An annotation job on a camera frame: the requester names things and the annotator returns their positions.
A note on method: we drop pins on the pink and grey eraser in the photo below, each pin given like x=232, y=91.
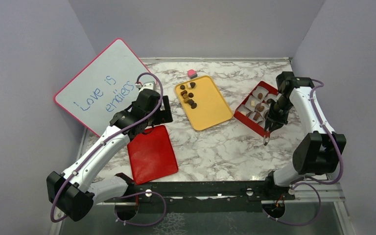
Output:
x=192, y=74

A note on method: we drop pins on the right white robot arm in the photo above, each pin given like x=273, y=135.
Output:
x=319, y=155

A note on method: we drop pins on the red box lid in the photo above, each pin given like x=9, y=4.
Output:
x=151, y=155

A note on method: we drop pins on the red chocolate box with dividers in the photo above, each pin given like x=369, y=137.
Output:
x=254, y=117

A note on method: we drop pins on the white board with pink frame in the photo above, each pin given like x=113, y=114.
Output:
x=107, y=85

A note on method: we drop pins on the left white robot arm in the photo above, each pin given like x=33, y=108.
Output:
x=74, y=192

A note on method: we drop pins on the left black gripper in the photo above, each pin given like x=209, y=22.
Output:
x=164, y=116

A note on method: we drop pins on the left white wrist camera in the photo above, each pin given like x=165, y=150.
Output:
x=151, y=85

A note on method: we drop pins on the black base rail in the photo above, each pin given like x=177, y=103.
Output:
x=199, y=197

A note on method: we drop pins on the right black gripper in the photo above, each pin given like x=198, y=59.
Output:
x=277, y=121

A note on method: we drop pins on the yellow plastic tray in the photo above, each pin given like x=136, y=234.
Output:
x=212, y=109

